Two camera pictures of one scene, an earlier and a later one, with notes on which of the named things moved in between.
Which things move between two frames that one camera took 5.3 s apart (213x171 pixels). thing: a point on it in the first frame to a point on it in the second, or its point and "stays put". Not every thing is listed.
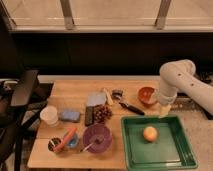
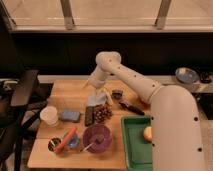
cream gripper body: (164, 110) to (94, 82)
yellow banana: (108, 92) stays put
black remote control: (89, 116) stays put
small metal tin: (117, 94) stays put
